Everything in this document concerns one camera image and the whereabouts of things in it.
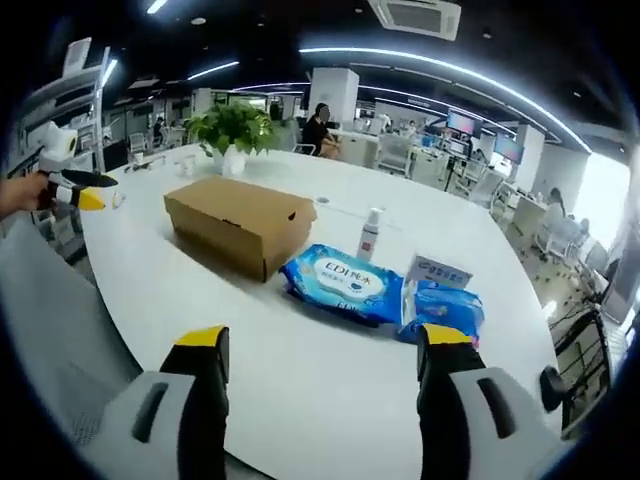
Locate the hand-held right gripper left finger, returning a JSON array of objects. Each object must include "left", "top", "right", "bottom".
[{"left": 79, "top": 324, "right": 232, "bottom": 480}]

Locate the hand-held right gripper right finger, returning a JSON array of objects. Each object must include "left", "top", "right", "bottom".
[{"left": 415, "top": 322, "right": 567, "bottom": 480}]

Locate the blue soft pad pack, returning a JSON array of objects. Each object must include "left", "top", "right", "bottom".
[{"left": 396, "top": 279, "right": 487, "bottom": 347}]

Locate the white blue carton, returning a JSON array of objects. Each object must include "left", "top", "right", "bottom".
[{"left": 403, "top": 254, "right": 475, "bottom": 292}]

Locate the brown cardboard shoe box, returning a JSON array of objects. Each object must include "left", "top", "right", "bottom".
[{"left": 163, "top": 174, "right": 319, "bottom": 286}]

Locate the blue wet wipes pack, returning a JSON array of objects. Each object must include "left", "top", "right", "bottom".
[{"left": 278, "top": 242, "right": 406, "bottom": 330}]

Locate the white pump bottle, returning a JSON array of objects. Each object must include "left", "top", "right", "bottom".
[{"left": 355, "top": 205, "right": 385, "bottom": 262}]

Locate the person's left hand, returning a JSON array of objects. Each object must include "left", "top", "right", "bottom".
[{"left": 26, "top": 173, "right": 51, "bottom": 212}]

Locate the white shelf rack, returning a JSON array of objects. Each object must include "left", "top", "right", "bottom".
[{"left": 19, "top": 36, "right": 114, "bottom": 172}]

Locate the black metal chair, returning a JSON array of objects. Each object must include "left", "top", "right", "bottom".
[{"left": 539, "top": 299, "right": 620, "bottom": 441}]

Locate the green potted plant white pot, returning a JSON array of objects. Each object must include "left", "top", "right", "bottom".
[{"left": 183, "top": 101, "right": 282, "bottom": 177}]

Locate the white office chair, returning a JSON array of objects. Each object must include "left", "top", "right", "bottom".
[{"left": 377, "top": 135, "right": 415, "bottom": 174}]

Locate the computer monitor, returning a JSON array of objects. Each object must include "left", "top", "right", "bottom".
[
  {"left": 494, "top": 134, "right": 524, "bottom": 163},
  {"left": 445, "top": 110, "right": 484, "bottom": 139}
]

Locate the white square pillar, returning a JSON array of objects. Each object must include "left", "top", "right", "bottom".
[{"left": 310, "top": 66, "right": 361, "bottom": 132}]

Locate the ceiling air conditioner vent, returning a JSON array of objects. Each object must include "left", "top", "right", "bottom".
[{"left": 366, "top": 0, "right": 463, "bottom": 42}]

